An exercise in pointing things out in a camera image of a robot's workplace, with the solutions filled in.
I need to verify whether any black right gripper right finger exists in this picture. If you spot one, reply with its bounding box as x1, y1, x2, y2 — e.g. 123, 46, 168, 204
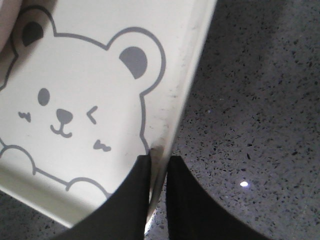
166, 156, 266, 240

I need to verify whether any pink round plate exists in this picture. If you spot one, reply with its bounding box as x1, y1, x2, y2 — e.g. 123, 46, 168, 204
0, 0, 23, 52

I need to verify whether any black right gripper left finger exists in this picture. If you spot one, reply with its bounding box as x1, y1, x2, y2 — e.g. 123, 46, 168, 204
53, 154, 152, 240

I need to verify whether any cream bear-print serving tray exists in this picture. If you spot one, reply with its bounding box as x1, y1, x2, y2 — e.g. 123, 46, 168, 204
0, 0, 217, 227

